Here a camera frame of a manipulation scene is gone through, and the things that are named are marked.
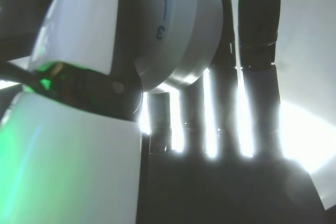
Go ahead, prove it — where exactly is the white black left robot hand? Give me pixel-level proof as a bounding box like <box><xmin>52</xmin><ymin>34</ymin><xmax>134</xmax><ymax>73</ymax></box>
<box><xmin>0</xmin><ymin>0</ymin><xmax>328</xmax><ymax>224</ymax></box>

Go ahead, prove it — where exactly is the white grey tape measure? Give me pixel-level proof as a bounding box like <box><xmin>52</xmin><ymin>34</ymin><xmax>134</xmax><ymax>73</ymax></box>
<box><xmin>122</xmin><ymin>0</ymin><xmax>224</xmax><ymax>95</ymax></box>

